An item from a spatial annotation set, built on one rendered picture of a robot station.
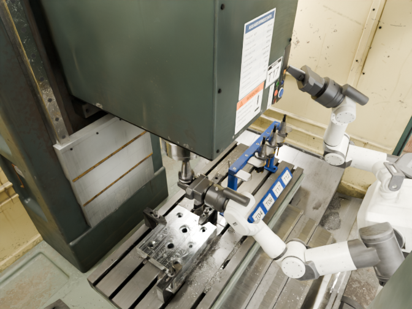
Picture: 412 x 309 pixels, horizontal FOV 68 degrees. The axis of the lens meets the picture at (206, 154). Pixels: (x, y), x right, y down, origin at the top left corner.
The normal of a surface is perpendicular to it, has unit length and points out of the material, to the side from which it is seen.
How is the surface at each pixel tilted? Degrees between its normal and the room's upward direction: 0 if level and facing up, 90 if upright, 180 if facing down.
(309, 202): 24
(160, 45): 90
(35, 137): 90
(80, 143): 91
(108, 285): 0
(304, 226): 8
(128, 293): 0
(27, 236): 90
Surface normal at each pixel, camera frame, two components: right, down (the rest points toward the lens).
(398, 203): -0.31, -0.85
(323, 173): -0.23, -0.47
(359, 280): 0.00, -0.76
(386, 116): -0.58, 0.53
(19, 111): 0.81, 0.37
